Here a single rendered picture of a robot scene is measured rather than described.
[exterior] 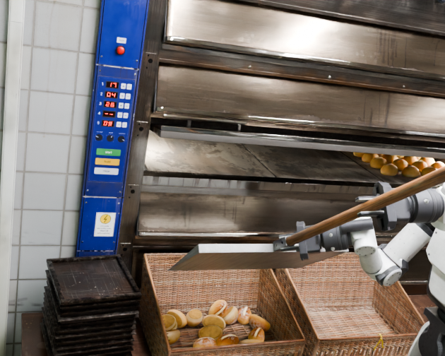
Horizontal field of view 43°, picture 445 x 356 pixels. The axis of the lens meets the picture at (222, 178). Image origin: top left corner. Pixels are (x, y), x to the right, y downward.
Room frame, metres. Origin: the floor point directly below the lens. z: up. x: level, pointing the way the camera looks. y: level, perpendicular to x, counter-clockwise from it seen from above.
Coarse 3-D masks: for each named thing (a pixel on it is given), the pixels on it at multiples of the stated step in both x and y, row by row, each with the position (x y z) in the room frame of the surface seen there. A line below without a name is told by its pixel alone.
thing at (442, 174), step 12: (444, 168) 1.12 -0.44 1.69; (420, 180) 1.17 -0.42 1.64; (432, 180) 1.14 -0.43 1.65; (444, 180) 1.12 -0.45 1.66; (396, 192) 1.23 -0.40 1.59; (408, 192) 1.20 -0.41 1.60; (360, 204) 1.34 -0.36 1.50; (372, 204) 1.29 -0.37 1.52; (384, 204) 1.26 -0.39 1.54; (336, 216) 1.41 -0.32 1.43; (348, 216) 1.36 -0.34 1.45; (312, 228) 1.50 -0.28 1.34; (324, 228) 1.45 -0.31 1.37; (288, 240) 1.60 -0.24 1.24; (300, 240) 1.56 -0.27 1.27
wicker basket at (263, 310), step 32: (160, 256) 2.07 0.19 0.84; (160, 288) 2.04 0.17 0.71; (192, 288) 2.09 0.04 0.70; (224, 288) 2.16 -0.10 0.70; (256, 288) 2.22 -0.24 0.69; (160, 320) 1.74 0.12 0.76; (288, 320) 1.97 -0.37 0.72; (160, 352) 1.71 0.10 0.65; (192, 352) 1.65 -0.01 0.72; (224, 352) 1.71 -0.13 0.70; (256, 352) 1.76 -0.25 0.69; (288, 352) 1.82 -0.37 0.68
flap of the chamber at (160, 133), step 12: (156, 132) 1.99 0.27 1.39; (168, 132) 1.94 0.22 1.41; (180, 132) 1.96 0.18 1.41; (252, 144) 2.07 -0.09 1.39; (264, 144) 2.09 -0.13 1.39; (276, 144) 2.11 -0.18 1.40; (288, 144) 2.13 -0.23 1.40; (300, 144) 2.15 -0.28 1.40; (312, 144) 2.17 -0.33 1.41; (324, 144) 2.19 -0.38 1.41; (420, 156) 2.37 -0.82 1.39; (432, 156) 2.39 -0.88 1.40; (444, 156) 2.42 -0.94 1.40
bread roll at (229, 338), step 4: (220, 336) 1.89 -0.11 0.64; (224, 336) 1.89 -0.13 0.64; (228, 336) 1.89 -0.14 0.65; (232, 336) 1.90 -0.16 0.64; (236, 336) 1.91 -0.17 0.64; (216, 340) 1.89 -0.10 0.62; (220, 340) 1.87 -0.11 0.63; (224, 340) 1.87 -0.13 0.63; (228, 340) 1.88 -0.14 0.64; (232, 340) 1.88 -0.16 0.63; (236, 340) 1.89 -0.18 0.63; (220, 344) 1.87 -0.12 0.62; (224, 344) 1.87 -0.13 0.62; (228, 344) 1.87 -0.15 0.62
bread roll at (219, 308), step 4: (220, 300) 2.11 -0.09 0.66; (224, 300) 2.12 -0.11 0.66; (212, 304) 2.09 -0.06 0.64; (216, 304) 2.08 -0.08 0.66; (220, 304) 2.08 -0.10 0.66; (224, 304) 2.09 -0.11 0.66; (212, 308) 2.07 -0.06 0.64; (216, 308) 2.07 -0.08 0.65; (220, 308) 2.07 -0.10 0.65; (224, 308) 2.07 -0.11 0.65; (208, 312) 2.07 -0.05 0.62; (212, 312) 2.06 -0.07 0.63; (216, 312) 2.05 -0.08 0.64; (220, 312) 2.06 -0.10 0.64; (224, 312) 2.07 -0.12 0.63; (220, 316) 2.07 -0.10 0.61
